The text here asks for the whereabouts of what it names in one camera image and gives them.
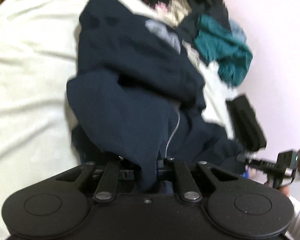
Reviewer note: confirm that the beige garment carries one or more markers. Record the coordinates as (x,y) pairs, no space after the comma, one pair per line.
(176,12)

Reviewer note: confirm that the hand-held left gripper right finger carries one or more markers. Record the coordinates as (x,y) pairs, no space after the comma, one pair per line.
(182,177)

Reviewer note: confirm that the bed with green sheet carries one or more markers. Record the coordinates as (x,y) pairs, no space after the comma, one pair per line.
(27,67)

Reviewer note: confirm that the teal garment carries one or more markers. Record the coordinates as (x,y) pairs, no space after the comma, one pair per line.
(222,47)

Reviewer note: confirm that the folded black garment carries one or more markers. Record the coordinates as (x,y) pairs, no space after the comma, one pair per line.
(247,122)

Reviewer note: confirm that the person's right hand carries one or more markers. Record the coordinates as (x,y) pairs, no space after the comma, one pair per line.
(285,191)

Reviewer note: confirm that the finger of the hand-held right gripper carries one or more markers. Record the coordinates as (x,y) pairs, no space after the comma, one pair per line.
(245,158)

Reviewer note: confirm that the grey-blue garment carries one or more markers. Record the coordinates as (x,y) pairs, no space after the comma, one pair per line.
(238,30)

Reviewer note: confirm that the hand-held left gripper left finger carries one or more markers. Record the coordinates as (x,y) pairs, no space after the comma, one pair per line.
(112,175)

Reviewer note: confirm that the navy zip jacket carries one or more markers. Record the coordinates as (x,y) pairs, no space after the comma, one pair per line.
(127,80)

